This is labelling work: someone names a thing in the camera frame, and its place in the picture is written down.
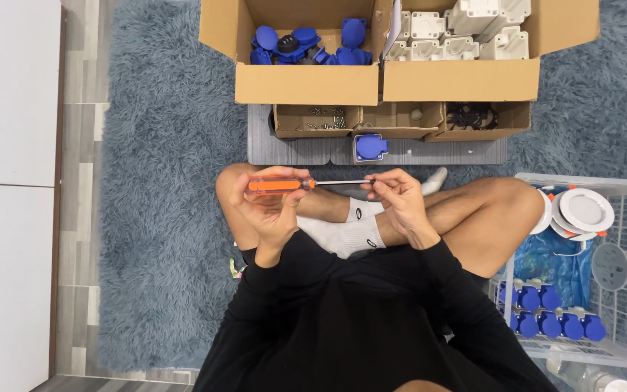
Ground person's left hand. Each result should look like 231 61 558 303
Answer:
229 166 315 269

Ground person's right hand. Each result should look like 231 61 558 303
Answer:
360 168 442 252

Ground orange handled screwdriver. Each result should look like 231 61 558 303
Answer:
245 176 376 196

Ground white left sock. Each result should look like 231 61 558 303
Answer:
345 167 448 223

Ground white sock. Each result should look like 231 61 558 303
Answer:
345 167 448 223
296 215 387 260

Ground person's left leg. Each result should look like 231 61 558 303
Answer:
215 163 353 252

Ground person's leg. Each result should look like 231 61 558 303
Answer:
376 177 546 279
215 163 353 252

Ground white right sock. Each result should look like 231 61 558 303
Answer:
296 215 387 260

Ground grey ribbed work board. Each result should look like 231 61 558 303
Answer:
247 104 508 166

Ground single blue lidded socket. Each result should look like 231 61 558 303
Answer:
353 133 389 163

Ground person's right leg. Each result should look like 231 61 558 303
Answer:
376 177 546 279

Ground small cardboard box, nearly empty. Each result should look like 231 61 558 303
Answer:
353 102 445 139

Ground small cardboard box with screws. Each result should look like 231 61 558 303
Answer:
272 104 362 139

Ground blue-grey shaggy rug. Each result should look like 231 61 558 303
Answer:
98 0 627 392

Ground pile of metal screws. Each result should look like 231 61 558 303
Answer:
295 107 346 131

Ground pile of black gaskets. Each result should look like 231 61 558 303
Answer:
446 102 499 131

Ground person's black clothing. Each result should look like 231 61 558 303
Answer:
192 229 559 392

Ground small cardboard box, black gaskets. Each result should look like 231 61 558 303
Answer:
425 101 532 143

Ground large cardboard box, blue parts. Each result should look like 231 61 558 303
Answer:
198 0 394 106

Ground large cardboard box, white parts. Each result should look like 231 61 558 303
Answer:
382 0 601 103

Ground blue plastic bag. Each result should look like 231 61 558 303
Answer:
507 231 597 311

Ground pile of blue socket covers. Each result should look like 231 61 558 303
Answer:
250 18 373 66

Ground stack of white round downlights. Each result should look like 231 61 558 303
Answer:
529 187 616 242

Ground white paper sheet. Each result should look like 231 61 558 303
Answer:
381 0 403 62

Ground rows of assembled blue sockets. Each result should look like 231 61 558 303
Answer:
496 279 608 343

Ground pile of white socket housings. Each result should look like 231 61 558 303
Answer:
385 0 532 62

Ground grey round perforated disc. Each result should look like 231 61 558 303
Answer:
591 242 627 292

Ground clear plastic bottle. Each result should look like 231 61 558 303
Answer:
546 356 627 392

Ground white cabinet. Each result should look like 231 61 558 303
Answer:
0 0 67 392

